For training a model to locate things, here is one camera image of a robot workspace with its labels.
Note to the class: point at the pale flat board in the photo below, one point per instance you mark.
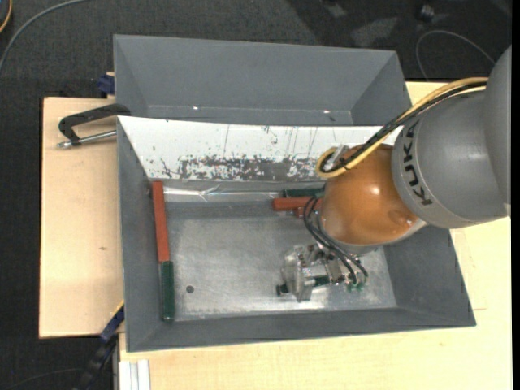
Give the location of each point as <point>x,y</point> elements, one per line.
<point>77,217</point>

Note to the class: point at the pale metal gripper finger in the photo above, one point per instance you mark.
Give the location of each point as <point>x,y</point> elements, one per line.
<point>295,263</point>
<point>304,293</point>

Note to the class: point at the dark green block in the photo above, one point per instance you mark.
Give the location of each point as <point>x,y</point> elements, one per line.
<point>300,192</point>
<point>320,281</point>
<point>167,291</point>

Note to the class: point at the red-brown flat block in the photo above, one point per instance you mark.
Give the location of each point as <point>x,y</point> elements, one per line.
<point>161,222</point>
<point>290,204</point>

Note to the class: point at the grey metal bin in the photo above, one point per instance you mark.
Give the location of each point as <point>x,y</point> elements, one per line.
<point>227,254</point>

